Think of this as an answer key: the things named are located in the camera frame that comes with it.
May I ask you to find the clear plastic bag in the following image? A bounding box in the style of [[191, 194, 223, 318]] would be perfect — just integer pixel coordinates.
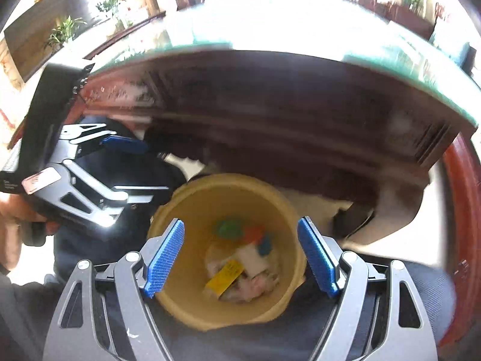
[[203, 244, 280, 303]]

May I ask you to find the orange paper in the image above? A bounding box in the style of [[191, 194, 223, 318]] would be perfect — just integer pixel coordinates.
[[242, 225, 265, 245]]

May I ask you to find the yellow carton box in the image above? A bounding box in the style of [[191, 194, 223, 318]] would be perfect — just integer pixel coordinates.
[[205, 258, 245, 298]]

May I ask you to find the green wrapper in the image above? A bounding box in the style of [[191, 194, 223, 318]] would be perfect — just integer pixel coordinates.
[[215, 218, 243, 240]]

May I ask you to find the white foam sheet with hole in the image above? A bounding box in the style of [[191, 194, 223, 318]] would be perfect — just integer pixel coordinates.
[[235, 244, 269, 277]]

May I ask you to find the yellow trash bin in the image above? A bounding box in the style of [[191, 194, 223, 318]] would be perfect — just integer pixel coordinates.
[[148, 174, 307, 331]]

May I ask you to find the person left hand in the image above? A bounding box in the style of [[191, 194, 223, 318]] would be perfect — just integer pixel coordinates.
[[0, 192, 60, 271]]

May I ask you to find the potted green plant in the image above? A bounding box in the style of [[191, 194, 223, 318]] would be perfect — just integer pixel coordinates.
[[45, 16, 86, 51]]

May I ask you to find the black television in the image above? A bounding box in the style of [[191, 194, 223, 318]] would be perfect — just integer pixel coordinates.
[[5, 0, 94, 82]]

